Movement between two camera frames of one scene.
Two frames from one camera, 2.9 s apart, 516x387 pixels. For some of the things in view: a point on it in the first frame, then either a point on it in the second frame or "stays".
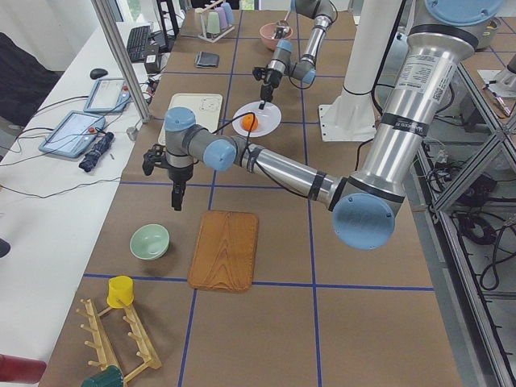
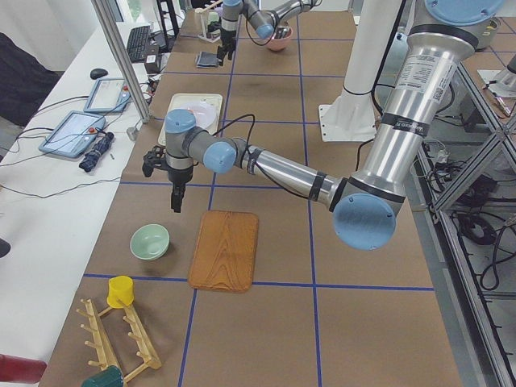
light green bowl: x=149 y=242 stays
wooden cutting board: x=224 y=253 stays
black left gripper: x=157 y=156 stays
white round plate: x=268 y=118 → x=205 y=115
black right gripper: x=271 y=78 → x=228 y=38
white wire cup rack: x=206 y=36 stays
